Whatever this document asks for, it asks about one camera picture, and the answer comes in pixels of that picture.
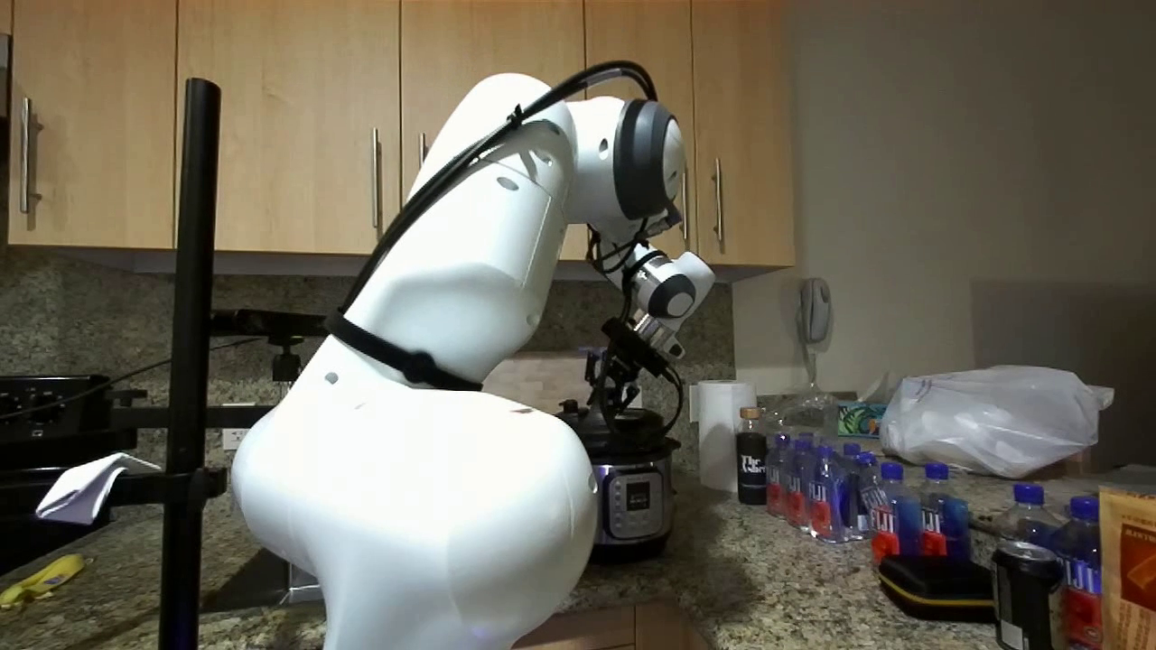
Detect yellow banana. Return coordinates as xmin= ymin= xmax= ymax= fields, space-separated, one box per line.
xmin=0 ymin=553 xmax=88 ymax=609

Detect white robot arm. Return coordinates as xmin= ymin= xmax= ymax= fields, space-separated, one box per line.
xmin=233 ymin=62 xmax=713 ymax=650

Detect wooden upper cabinets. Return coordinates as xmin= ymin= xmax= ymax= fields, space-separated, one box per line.
xmin=0 ymin=0 xmax=798 ymax=269

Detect white paper towel roll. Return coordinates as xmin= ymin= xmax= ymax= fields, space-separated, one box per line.
xmin=689 ymin=380 xmax=756 ymax=489

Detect colourful tissue box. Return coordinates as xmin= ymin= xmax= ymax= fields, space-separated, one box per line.
xmin=839 ymin=394 xmax=889 ymax=435

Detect white plastic bag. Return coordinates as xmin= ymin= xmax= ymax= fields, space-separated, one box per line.
xmin=882 ymin=364 xmax=1116 ymax=477

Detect wall phone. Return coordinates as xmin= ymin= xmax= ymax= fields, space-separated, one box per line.
xmin=798 ymin=276 xmax=836 ymax=347

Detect dark soda can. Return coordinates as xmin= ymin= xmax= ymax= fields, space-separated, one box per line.
xmin=993 ymin=540 xmax=1064 ymax=650

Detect black camera stand pole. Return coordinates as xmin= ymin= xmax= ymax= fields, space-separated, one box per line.
xmin=161 ymin=77 xmax=222 ymax=650

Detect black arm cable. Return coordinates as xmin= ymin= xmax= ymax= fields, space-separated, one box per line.
xmin=338 ymin=59 xmax=665 ymax=317

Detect orange snack bag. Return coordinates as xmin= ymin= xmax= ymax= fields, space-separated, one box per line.
xmin=1099 ymin=486 xmax=1156 ymax=650

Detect black stove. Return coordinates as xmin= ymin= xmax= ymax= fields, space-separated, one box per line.
xmin=0 ymin=375 xmax=137 ymax=570

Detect silver rice cooker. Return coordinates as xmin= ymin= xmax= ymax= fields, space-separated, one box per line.
xmin=592 ymin=455 xmax=672 ymax=559

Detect white folded paper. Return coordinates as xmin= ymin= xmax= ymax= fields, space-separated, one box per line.
xmin=35 ymin=452 xmax=156 ymax=524

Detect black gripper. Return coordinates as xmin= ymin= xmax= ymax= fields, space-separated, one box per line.
xmin=585 ymin=317 xmax=672 ymax=415

